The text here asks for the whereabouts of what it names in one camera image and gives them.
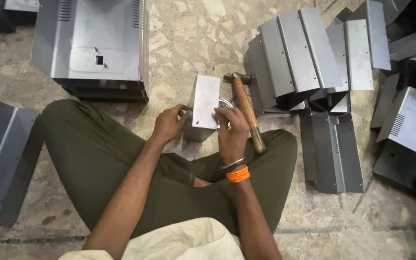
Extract person's right hand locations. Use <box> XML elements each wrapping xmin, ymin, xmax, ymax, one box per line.
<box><xmin>213</xmin><ymin>106</ymin><xmax>251</xmax><ymax>165</ymax></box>

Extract person's left hand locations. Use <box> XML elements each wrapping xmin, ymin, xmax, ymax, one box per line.
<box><xmin>150</xmin><ymin>104</ymin><xmax>191</xmax><ymax>145</ymax></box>

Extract small bent metal bracket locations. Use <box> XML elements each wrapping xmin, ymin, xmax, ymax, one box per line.
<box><xmin>184</xmin><ymin>74</ymin><xmax>221</xmax><ymax>143</ymax></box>

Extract silver wrist bangle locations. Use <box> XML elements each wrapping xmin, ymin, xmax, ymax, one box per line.
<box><xmin>220</xmin><ymin>157</ymin><xmax>247</xmax><ymax>171</ymax></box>

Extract round metal fitting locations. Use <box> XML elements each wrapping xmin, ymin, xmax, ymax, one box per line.
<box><xmin>215</xmin><ymin>98</ymin><xmax>234</xmax><ymax>129</ymax></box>

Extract orange thread wristband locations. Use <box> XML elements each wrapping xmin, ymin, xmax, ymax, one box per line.
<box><xmin>226</xmin><ymin>166</ymin><xmax>251</xmax><ymax>183</ymax></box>

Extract olive green trousers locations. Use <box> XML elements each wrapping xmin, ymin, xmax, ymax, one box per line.
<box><xmin>41</xmin><ymin>99</ymin><xmax>298</xmax><ymax>240</ymax></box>

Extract row of leaning metal panels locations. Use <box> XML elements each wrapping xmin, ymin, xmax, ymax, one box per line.
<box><xmin>243</xmin><ymin>0</ymin><xmax>392</xmax><ymax>118</ymax></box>

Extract flat vented metal panel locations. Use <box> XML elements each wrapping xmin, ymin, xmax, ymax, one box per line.
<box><xmin>299</xmin><ymin>108</ymin><xmax>364</xmax><ymax>194</ymax></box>

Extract large open metal cabinet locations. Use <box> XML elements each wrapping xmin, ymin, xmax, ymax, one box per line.
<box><xmin>30</xmin><ymin>0</ymin><xmax>150</xmax><ymax>103</ymax></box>

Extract cream shirt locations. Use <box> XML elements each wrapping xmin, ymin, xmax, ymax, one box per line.
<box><xmin>58</xmin><ymin>217</ymin><xmax>247</xmax><ymax>260</ymax></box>

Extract vented metal cover with hole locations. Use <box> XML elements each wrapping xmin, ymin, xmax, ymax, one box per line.
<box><xmin>371</xmin><ymin>87</ymin><xmax>416</xmax><ymax>197</ymax></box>

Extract wooden handled hammer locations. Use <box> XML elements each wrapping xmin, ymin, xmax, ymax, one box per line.
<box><xmin>223</xmin><ymin>71</ymin><xmax>267</xmax><ymax>154</ymax></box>

